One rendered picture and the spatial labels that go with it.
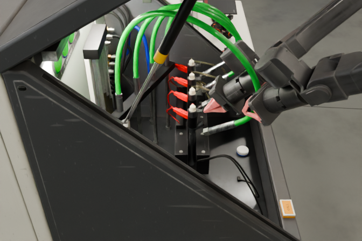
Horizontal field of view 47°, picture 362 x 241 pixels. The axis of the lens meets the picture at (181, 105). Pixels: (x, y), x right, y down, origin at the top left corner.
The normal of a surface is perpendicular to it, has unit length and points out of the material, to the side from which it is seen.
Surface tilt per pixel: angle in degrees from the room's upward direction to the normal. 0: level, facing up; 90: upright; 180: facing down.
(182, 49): 90
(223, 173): 0
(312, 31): 63
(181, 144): 0
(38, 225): 90
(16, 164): 90
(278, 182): 0
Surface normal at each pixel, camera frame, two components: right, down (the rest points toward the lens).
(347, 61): -0.59, -0.71
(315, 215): 0.00, -0.79
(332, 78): -0.47, 0.69
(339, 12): -0.05, 0.21
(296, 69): 0.44, -0.35
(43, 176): 0.00, 0.61
